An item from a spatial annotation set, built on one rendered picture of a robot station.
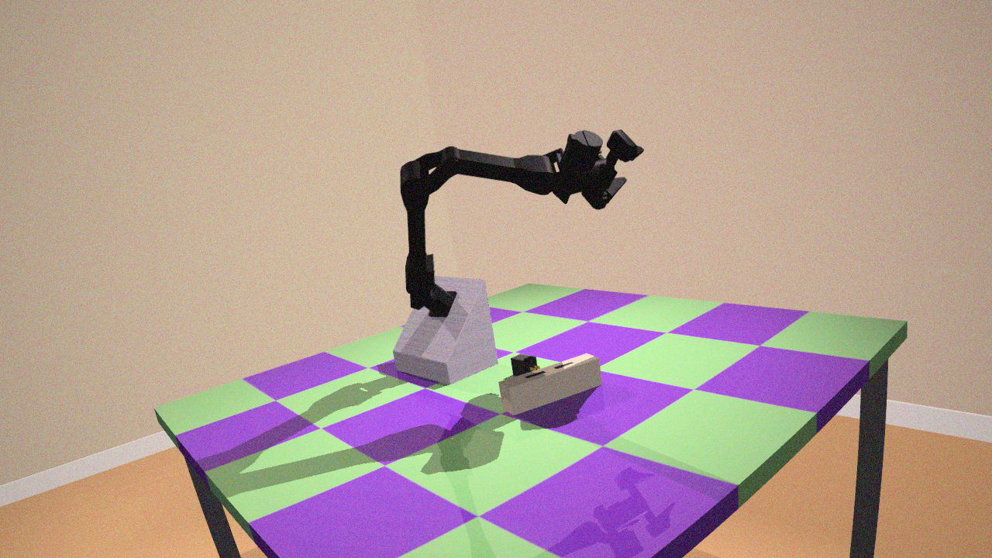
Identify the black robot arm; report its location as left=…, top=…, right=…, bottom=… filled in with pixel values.
left=400, top=130, right=603, bottom=317

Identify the black two-prong plug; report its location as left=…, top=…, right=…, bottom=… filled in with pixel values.
left=511, top=353, right=540, bottom=377

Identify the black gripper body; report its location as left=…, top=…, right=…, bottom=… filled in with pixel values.
left=581, top=129, right=637, bottom=210

